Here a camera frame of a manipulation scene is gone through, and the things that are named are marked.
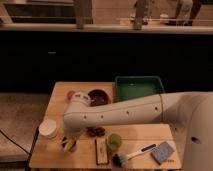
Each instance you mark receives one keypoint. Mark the orange fruit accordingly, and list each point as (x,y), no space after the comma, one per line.
(70,94)

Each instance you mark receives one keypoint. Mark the wooden table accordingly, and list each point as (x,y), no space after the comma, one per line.
(49,154)

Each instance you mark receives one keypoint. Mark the white black dish brush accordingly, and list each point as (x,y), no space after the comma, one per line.
(119,159)

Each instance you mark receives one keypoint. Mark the white round container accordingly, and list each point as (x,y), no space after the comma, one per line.
(48,128)

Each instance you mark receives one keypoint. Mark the green plastic cup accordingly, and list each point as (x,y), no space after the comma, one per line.
(114,141)

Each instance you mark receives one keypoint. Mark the brown rectangular block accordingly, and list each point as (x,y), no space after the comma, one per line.
(101,151)

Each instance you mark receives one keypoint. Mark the metal cup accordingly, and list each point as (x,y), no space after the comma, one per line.
(63,146)

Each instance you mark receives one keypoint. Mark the yellow banana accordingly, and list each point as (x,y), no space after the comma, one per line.
(69,144)

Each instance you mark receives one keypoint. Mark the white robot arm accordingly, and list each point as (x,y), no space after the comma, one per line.
(192,110)

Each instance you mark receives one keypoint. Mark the green plastic tray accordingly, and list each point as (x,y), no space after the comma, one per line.
(131,87)

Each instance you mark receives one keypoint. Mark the brown grape bunch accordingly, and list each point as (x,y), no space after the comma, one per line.
(96,131)

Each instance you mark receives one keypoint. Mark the dark red bowl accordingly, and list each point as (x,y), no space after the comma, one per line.
(98,97)

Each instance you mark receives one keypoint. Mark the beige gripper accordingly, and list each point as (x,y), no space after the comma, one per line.
(71,138)

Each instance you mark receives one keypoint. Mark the blue sponge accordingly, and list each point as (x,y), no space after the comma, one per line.
(162,152)

